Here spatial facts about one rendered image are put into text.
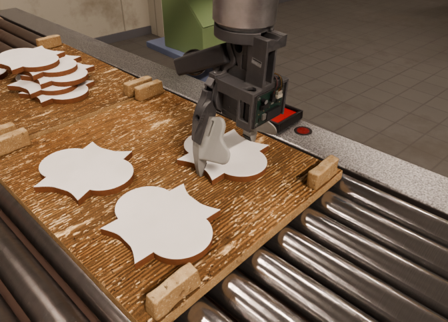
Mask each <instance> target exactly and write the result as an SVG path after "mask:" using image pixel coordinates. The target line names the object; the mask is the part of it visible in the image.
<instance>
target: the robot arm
mask: <svg viewBox="0 0 448 322"><path fill-rule="evenodd" d="M278 4H279V0H213V18H212V19H213V20H214V36H216V38H218V39H220V40H222V41H224V42H226V43H222V44H219V45H215V46H212V47H209V48H206V49H203V50H198V49H190V50H188V51H187V52H185V53H184V55H183V56H182V57H178V58H176V59H174V61H173V62H174V65H175V69H176V72H177V74H178V75H185V74H189V75H200V74H202V73H203V72H204V71H205V70H206V69H208V68H213V71H211V72H209V76H208V78H207V80H206V82H205V83H204V85H205V88H204V89H202V92H201V96H200V98H199V100H198V102H197V105H196V107H195V110H194V114H193V122H192V135H191V139H192V141H193V158H194V163H195V169H196V172H197V174H198V176H200V177H202V176H203V172H204V169H205V167H206V164H207V161H210V162H213V163H218V164H221V165H225V164H227V163H228V162H229V159H230V156H231V154H230V150H229V149H228V147H227V146H226V144H225V142H224V140H223V136H224V133H225V129H226V123H225V120H224V118H222V117H216V112H217V111H218V112H220V113H222V114H224V115H226V116H228V117H230V118H232V121H234V122H236V126H237V127H239V128H241V129H243V136H244V138H246V139H247V140H249V141H252V142H255V140H256V136H257V132H258V131H259V132H262V133H268V134H271V135H275V134H276V133H277V130H276V127H275V126H274V125H273V124H272V123H270V122H269V121H270V120H272V119H273V118H275V117H277V116H278V115H280V114H284V110H285V102H286V96H287V88H288V83H289V78H288V77H285V76H283V75H280V74H278V73H275V62H276V56H277V50H278V49H280V48H282V47H284V46H286V42H287V34H285V33H281V32H278V31H275V30H274V24H275V23H276V21H277V10H278Z"/></svg>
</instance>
